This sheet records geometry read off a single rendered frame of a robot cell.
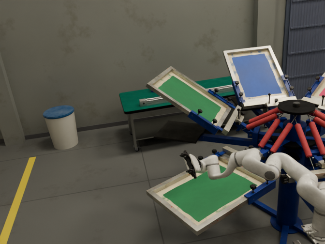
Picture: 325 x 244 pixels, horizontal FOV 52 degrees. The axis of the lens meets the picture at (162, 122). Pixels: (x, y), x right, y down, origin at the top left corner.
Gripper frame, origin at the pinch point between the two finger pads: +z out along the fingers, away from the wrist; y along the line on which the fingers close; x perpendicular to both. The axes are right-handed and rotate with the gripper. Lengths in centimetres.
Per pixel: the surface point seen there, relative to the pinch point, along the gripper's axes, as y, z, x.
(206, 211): 21, -66, 19
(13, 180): -126, -180, 300
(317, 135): -7, -133, -74
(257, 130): -37, -153, -31
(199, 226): 30, -49, 21
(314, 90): -64, -207, -99
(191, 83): -113, -150, 8
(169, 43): -274, -310, 46
